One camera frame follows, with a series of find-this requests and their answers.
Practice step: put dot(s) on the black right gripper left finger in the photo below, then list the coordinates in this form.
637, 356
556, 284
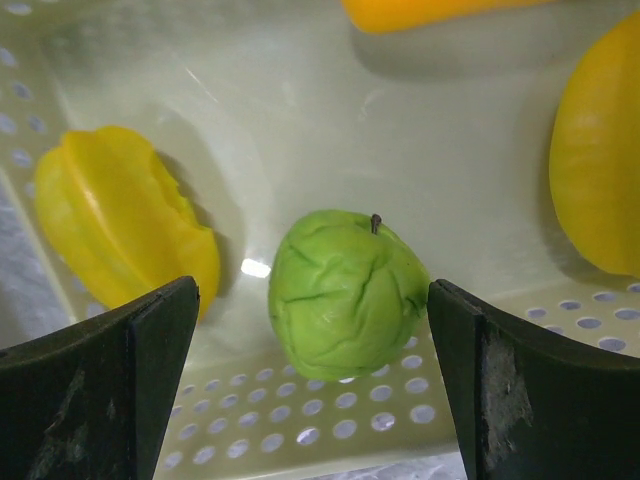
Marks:
93, 400

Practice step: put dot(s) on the pale green plastic basket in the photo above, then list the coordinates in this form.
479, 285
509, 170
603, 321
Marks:
267, 110

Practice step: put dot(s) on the yellow toy fruit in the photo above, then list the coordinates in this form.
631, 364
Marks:
111, 210

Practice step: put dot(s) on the green toy round vegetable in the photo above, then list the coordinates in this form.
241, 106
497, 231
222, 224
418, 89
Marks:
345, 294

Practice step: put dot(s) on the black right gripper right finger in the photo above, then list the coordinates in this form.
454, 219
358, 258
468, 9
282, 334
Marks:
528, 403

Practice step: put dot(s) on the orange toy mango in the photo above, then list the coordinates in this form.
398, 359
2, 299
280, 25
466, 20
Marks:
390, 16

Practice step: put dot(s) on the yellow toy starfruit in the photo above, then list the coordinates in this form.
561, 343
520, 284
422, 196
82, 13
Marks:
594, 153

